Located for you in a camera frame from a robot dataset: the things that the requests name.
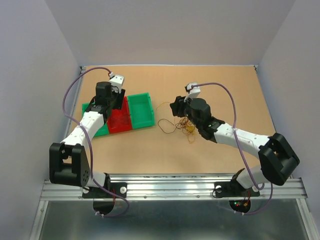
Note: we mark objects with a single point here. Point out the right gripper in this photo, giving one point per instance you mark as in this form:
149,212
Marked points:
179,102

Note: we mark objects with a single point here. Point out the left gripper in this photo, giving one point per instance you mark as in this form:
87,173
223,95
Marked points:
120,97

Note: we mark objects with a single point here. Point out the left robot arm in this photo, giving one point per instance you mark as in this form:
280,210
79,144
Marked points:
69,164

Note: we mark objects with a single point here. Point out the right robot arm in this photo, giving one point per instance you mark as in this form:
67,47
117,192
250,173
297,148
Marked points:
277,159

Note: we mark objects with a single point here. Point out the red bin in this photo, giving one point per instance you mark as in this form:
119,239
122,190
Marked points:
120,119

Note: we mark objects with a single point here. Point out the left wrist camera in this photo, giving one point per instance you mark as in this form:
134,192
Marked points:
117,81

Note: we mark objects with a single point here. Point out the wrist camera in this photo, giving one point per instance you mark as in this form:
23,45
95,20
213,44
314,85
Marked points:
117,81
193,90

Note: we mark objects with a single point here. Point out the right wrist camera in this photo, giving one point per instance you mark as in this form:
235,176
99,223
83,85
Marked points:
193,90

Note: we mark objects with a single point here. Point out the aluminium rail frame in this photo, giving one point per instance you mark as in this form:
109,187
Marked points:
171,160

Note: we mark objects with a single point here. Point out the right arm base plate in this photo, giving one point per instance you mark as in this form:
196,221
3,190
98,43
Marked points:
230,189

